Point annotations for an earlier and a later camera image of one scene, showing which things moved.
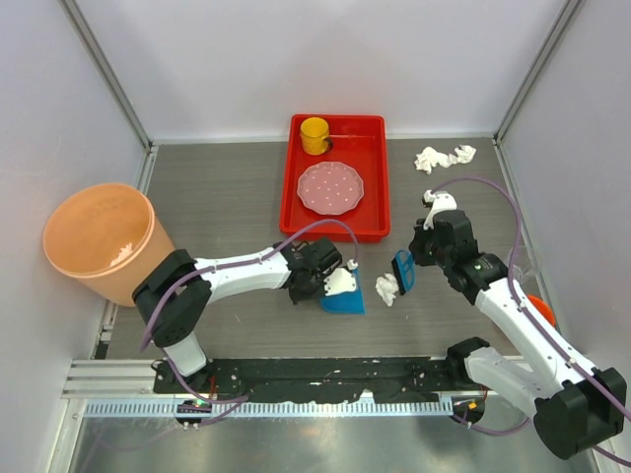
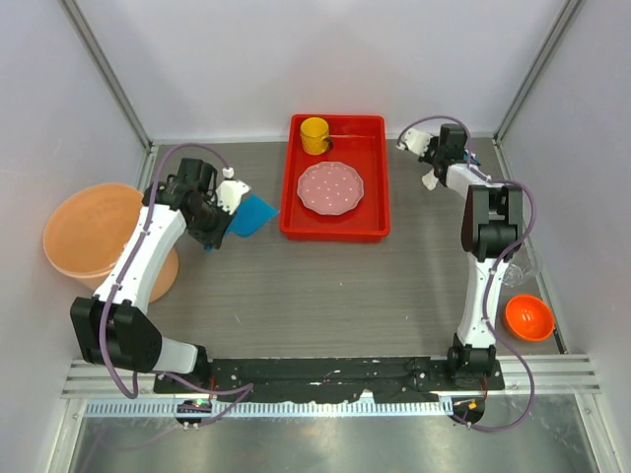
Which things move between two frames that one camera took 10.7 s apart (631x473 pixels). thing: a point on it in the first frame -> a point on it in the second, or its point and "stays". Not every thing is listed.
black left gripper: (296, 296) -> (214, 237)
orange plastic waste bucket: (105, 236) stays
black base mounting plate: (416, 379) stays
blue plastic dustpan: (347, 303) -> (251, 212)
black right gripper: (416, 245) -> (424, 158)
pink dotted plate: (330, 187) stays
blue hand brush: (403, 264) -> (471, 158)
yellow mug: (315, 136) stays
